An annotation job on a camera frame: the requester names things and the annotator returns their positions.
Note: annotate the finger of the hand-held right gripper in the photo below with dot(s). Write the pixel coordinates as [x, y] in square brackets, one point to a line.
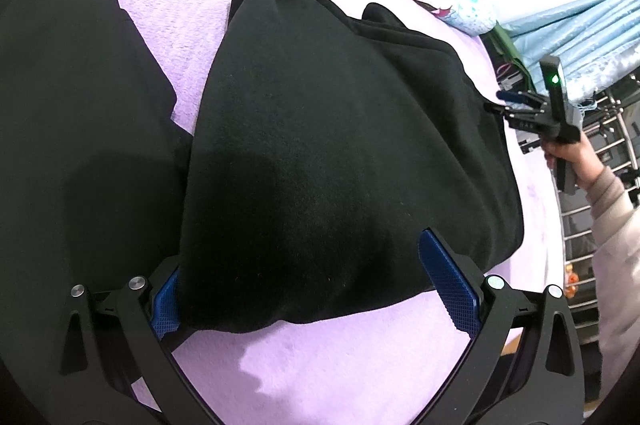
[517, 97]
[520, 120]

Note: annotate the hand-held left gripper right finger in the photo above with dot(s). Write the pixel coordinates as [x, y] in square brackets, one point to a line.
[450, 285]

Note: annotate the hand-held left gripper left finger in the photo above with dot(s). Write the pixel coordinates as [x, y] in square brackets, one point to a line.
[165, 305]

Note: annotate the black hooded fleece garment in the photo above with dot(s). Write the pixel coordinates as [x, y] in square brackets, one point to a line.
[325, 155]

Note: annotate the person's right forearm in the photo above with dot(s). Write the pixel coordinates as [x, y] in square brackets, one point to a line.
[617, 245]

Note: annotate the person's right hand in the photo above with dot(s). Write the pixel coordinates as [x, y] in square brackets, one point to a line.
[575, 155]

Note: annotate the green cloth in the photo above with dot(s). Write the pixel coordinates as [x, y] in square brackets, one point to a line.
[505, 47]

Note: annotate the metal rack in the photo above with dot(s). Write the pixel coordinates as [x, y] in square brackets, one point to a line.
[600, 145]

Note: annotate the light blue curtain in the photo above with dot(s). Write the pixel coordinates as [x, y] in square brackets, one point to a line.
[575, 35]

